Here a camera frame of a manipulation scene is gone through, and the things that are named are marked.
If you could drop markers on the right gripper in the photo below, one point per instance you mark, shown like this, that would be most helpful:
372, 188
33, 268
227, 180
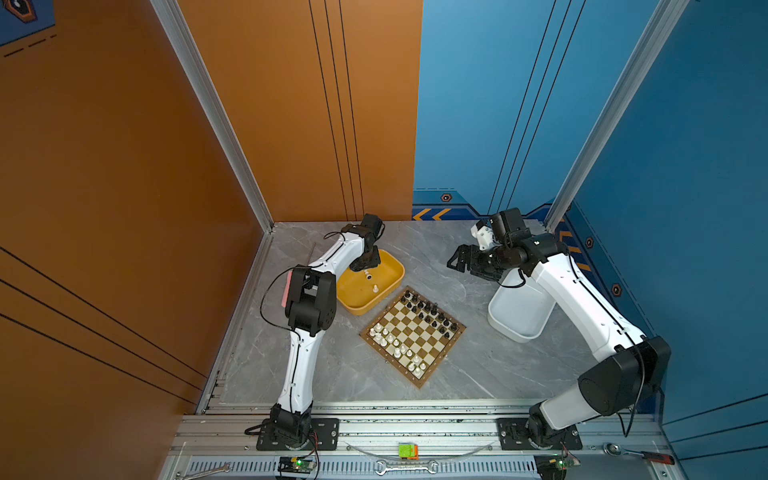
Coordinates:
472, 266

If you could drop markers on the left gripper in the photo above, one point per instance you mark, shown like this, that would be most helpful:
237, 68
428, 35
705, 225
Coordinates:
374, 262

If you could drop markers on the white plastic tray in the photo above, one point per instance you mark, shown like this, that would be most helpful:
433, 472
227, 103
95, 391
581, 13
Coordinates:
519, 311

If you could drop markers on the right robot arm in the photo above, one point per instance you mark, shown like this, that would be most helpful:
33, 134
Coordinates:
536, 273

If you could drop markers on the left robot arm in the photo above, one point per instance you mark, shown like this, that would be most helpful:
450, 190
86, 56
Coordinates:
310, 304

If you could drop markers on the wooden chess board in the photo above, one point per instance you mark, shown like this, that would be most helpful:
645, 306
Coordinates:
413, 334

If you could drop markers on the right green circuit board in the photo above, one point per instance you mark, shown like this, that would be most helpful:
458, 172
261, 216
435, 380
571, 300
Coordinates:
555, 468

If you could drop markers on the green circuit board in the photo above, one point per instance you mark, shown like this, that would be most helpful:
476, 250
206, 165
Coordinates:
296, 467
555, 468

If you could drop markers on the left green circuit board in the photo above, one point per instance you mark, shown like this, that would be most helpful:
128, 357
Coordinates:
296, 467

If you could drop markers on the yellow plastic tray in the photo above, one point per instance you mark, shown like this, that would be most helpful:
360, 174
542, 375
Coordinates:
354, 289

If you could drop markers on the pink flat tool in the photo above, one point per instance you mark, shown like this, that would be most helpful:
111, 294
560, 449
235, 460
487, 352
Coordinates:
286, 289

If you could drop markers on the orange green small block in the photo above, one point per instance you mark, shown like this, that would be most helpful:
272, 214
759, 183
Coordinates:
408, 451

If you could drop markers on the silver combination wrench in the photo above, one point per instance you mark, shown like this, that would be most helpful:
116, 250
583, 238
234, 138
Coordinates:
383, 467

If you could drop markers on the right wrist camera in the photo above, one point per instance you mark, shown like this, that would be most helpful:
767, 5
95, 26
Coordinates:
484, 236

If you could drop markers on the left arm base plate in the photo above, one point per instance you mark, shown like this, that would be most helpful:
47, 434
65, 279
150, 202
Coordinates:
320, 433

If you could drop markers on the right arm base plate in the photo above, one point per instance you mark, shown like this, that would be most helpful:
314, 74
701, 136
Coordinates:
518, 433

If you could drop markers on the aluminium rail frame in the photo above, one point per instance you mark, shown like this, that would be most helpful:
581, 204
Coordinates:
460, 434

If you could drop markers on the red handled ratchet wrench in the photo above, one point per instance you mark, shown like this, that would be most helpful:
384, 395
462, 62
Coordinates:
616, 450

